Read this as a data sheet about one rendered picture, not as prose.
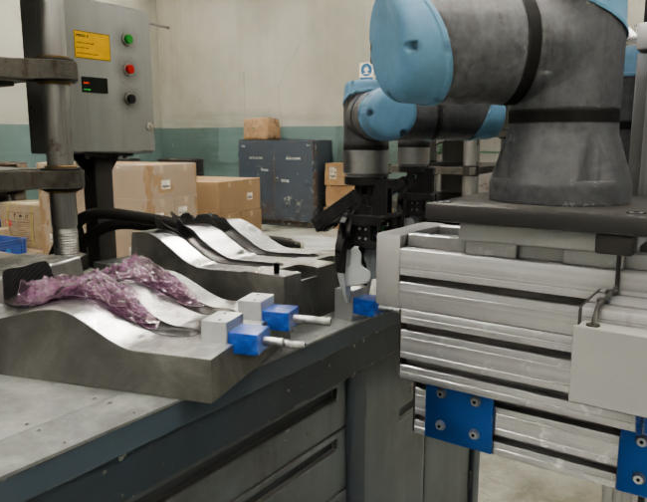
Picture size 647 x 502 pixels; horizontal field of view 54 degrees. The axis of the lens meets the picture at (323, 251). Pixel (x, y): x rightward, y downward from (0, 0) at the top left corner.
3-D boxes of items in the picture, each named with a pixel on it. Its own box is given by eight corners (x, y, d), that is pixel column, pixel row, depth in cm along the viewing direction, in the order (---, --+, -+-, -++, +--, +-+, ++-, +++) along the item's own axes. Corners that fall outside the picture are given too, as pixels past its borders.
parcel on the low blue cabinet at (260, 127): (282, 139, 858) (282, 118, 853) (267, 139, 829) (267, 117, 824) (257, 139, 879) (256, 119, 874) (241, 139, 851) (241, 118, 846)
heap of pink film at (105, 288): (211, 302, 98) (210, 252, 97) (146, 335, 82) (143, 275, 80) (72, 290, 106) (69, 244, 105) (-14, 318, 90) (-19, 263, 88)
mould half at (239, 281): (367, 299, 125) (367, 230, 122) (284, 331, 104) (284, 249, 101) (188, 269, 153) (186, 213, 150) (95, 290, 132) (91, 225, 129)
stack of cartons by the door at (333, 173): (394, 229, 802) (395, 162, 788) (382, 233, 775) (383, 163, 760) (334, 225, 846) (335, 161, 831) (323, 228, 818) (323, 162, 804)
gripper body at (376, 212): (378, 254, 102) (380, 178, 100) (334, 248, 107) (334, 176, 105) (401, 247, 108) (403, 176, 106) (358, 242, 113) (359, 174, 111)
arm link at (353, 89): (348, 78, 98) (338, 83, 107) (348, 149, 100) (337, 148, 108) (398, 79, 100) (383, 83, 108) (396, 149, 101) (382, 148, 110)
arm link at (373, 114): (443, 85, 90) (418, 91, 100) (365, 83, 88) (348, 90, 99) (441, 140, 91) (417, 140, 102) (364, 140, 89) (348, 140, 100)
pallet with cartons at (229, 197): (262, 251, 649) (261, 177, 636) (219, 265, 574) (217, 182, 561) (165, 243, 694) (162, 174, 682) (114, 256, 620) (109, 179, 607)
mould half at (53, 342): (290, 339, 99) (290, 270, 97) (212, 403, 75) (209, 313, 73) (29, 313, 114) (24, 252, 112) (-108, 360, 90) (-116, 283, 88)
